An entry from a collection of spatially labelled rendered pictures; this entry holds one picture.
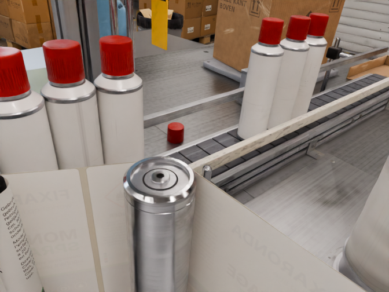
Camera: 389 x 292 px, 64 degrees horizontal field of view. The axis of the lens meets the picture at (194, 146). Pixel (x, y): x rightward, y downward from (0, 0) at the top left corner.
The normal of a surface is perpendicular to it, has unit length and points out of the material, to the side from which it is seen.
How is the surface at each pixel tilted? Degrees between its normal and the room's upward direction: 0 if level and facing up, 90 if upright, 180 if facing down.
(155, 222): 90
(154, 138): 0
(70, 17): 90
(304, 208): 0
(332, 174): 0
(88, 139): 90
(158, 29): 90
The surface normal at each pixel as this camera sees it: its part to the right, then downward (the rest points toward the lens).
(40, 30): 0.76, 0.35
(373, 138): 0.07, -0.84
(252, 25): -0.86, 0.22
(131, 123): 0.59, 0.47
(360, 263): -0.96, 0.14
